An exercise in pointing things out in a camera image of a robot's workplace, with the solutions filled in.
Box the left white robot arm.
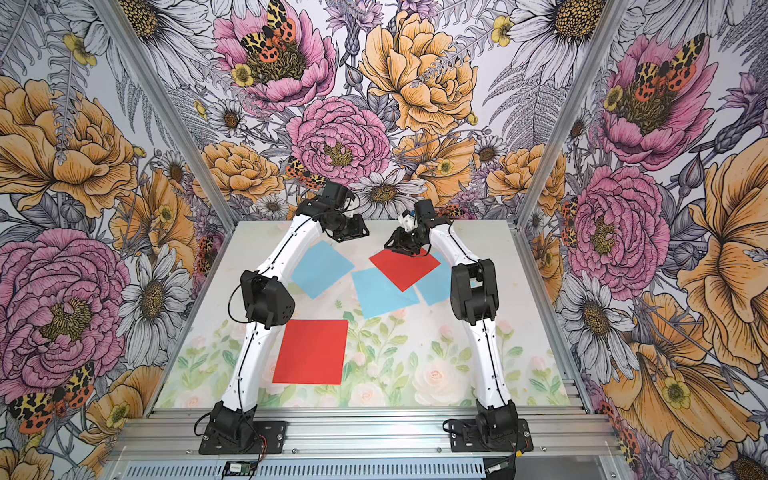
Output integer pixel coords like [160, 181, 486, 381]
[199, 181, 369, 455]

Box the light blue paper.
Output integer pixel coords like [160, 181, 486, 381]
[415, 252, 451, 306]
[351, 268, 419, 320]
[292, 241, 354, 299]

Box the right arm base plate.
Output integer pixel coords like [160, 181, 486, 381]
[442, 418, 534, 454]

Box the aluminium frame post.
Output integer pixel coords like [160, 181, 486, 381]
[514, 1, 629, 231]
[94, 1, 238, 234]

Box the aluminium front rail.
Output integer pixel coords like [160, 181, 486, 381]
[110, 407, 620, 461]

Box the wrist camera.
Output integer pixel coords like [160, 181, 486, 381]
[398, 199, 438, 232]
[318, 181, 355, 212]

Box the red paper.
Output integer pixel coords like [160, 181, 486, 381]
[369, 250, 440, 292]
[272, 319, 348, 386]

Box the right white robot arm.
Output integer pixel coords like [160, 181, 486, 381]
[385, 200, 522, 451]

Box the left aluminium frame post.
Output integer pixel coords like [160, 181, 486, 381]
[94, 1, 238, 234]

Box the right aluminium frame post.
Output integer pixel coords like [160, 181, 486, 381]
[514, 1, 629, 231]

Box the light blue paper middle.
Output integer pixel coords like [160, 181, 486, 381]
[351, 268, 419, 320]

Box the small green circuit board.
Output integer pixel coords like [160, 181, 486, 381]
[221, 461, 258, 479]

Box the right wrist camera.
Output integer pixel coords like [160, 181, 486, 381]
[398, 199, 438, 232]

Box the light blue paper right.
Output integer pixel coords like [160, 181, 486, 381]
[415, 252, 451, 306]

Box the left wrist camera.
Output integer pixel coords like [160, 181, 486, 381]
[318, 181, 355, 212]

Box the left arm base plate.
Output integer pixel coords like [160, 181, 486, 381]
[198, 421, 288, 455]

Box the perforated metal front panel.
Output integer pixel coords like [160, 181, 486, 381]
[113, 458, 486, 479]

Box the light blue paper left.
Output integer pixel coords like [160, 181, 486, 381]
[292, 241, 354, 299]

